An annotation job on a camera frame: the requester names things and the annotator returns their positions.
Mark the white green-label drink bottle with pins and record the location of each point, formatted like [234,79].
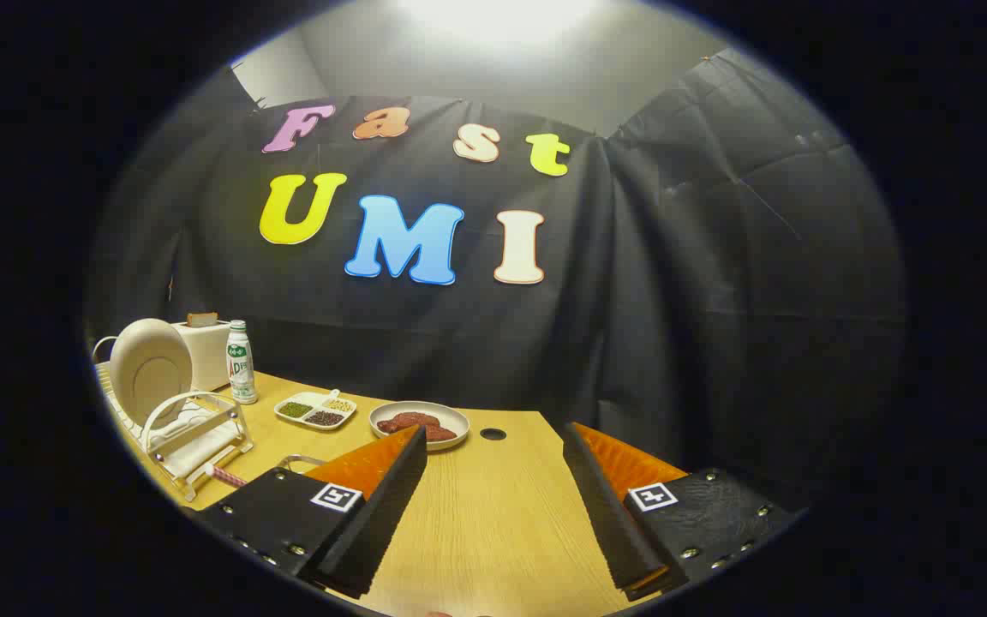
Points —
[242,364]

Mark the white divided dish with beans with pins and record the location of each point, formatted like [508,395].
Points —
[315,411]

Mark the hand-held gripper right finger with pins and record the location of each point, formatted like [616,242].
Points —
[609,523]

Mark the white toaster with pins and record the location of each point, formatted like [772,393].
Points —
[206,356]

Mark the red meat piece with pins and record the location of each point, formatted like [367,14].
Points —
[408,421]
[442,434]

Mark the black backdrop cloth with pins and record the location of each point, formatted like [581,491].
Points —
[673,300]

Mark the brown bread slice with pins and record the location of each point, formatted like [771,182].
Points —
[202,319]

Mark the white round plate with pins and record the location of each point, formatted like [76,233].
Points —
[151,368]

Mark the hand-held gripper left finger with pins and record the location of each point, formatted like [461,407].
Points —
[380,514]

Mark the grey plate with meat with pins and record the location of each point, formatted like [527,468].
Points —
[451,422]

